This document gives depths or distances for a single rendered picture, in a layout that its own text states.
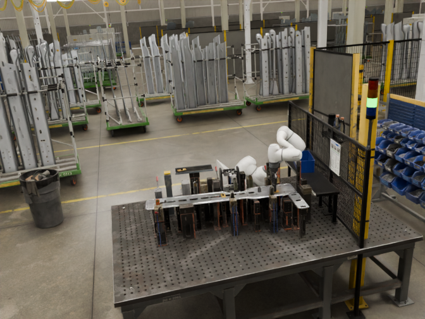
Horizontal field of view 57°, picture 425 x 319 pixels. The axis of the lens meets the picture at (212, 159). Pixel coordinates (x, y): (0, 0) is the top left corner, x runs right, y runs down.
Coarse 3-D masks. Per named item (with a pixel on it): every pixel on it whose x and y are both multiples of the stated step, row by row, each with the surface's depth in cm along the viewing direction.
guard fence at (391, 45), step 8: (392, 40) 633; (400, 40) 639; (408, 40) 642; (416, 40) 646; (320, 48) 609; (328, 48) 612; (392, 48) 638; (408, 48) 648; (416, 48) 652; (376, 56) 639; (384, 56) 642; (416, 64) 662; (368, 72) 644; (376, 72) 648; (384, 80) 657; (392, 80) 661; (400, 80) 665; (384, 96) 667
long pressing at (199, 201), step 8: (280, 184) 376; (288, 184) 376; (216, 192) 368; (224, 192) 367; (240, 192) 365; (248, 192) 364; (256, 192) 363; (264, 192) 362; (280, 192) 360; (288, 192) 359; (296, 192) 358; (152, 200) 362; (160, 200) 361; (168, 200) 360; (176, 200) 359; (192, 200) 356; (200, 200) 355; (208, 200) 354; (216, 200) 353; (224, 200) 353; (152, 208) 347
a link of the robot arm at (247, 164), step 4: (248, 156) 431; (240, 160) 433; (244, 160) 428; (248, 160) 427; (252, 160) 428; (240, 164) 429; (244, 164) 427; (248, 164) 426; (252, 164) 428; (240, 168) 427; (244, 168) 427; (248, 168) 427; (252, 168) 427; (248, 172) 427; (252, 172) 427
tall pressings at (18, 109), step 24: (0, 72) 622; (24, 72) 632; (24, 96) 663; (0, 120) 634; (24, 120) 647; (0, 144) 643; (24, 144) 656; (48, 144) 668; (0, 168) 679; (24, 168) 671
